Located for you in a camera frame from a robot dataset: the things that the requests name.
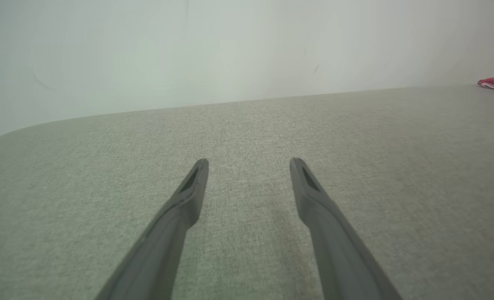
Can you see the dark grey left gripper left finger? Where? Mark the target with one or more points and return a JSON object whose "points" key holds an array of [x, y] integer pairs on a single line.
{"points": [[163, 250]]}

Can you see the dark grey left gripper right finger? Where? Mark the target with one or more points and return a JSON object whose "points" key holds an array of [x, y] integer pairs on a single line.
{"points": [[338, 258]]}

